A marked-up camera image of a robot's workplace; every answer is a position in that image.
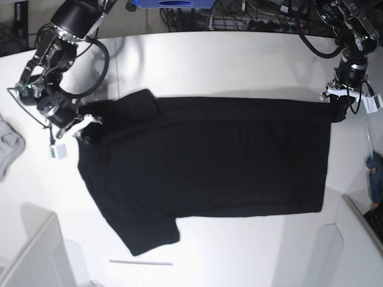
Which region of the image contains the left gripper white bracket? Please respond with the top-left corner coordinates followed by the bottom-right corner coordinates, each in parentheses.
top-left (320, 87), bottom-right (370, 102)

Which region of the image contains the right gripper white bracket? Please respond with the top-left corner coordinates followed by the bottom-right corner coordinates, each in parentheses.
top-left (56, 114), bottom-right (103, 139)

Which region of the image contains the black T-shirt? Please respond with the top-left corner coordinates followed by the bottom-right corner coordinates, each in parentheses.
top-left (78, 90), bottom-right (338, 256)

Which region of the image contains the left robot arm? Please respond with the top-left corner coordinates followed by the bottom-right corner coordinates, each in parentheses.
top-left (295, 1), bottom-right (379, 102)

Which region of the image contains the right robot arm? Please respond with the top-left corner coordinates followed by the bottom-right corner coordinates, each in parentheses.
top-left (16, 31), bottom-right (349, 146)

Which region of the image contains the blue glue gun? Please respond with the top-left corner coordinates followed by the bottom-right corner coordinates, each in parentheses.
top-left (364, 123), bottom-right (382, 204)

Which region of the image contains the grey cloth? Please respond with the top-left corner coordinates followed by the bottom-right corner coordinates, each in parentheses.
top-left (1, 117), bottom-right (25, 181)

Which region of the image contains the black keyboard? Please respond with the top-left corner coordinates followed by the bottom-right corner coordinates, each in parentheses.
top-left (362, 203), bottom-right (382, 251)

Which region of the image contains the blue box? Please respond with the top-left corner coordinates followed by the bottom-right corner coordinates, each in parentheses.
top-left (133, 0), bottom-right (215, 9)

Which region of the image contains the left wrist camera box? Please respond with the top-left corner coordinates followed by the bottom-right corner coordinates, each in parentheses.
top-left (363, 93), bottom-right (383, 114)

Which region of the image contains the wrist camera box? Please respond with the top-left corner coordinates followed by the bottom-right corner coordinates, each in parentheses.
top-left (363, 93), bottom-right (383, 114)
top-left (49, 144), bottom-right (68, 160)

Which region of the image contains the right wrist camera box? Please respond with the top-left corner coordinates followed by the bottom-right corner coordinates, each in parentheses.
top-left (49, 144), bottom-right (68, 160)

